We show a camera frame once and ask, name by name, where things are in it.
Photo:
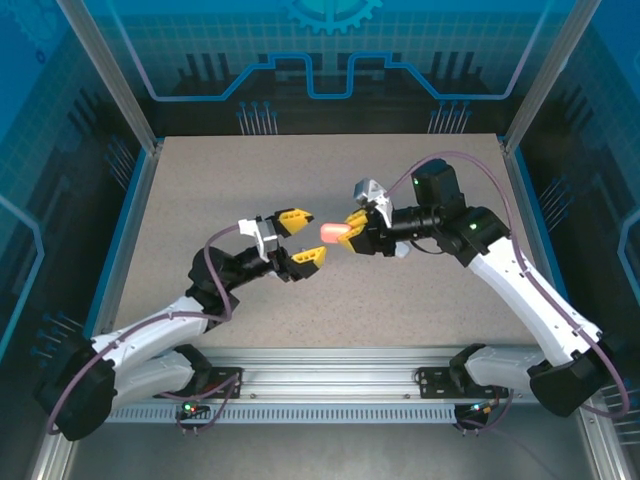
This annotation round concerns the blue aluminium side rail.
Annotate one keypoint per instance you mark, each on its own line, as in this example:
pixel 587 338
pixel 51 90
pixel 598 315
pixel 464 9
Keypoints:
pixel 130 235
pixel 530 200

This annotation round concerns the small circuit board with LEDs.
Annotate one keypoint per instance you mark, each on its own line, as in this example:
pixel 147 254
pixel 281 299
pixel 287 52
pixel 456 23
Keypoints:
pixel 475 410
pixel 190 409

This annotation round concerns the aluminium lower frame beam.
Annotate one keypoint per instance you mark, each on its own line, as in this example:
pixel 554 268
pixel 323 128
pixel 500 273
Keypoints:
pixel 597 450
pixel 52 460

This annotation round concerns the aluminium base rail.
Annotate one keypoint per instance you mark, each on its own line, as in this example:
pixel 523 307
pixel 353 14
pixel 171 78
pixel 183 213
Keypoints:
pixel 325 372

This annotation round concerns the white earbud charging case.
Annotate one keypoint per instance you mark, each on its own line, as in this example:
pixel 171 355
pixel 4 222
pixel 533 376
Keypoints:
pixel 403 251
pixel 272 274

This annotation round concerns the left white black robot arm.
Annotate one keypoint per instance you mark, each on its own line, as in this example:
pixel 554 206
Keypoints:
pixel 150 330

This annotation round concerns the aluminium frame post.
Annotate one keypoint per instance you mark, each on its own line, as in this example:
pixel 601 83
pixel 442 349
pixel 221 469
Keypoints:
pixel 115 80
pixel 550 75

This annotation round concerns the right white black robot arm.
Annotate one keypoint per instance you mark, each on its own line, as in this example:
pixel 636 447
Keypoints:
pixel 530 295

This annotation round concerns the pink earbud charging case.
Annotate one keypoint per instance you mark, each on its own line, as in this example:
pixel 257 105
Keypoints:
pixel 332 233

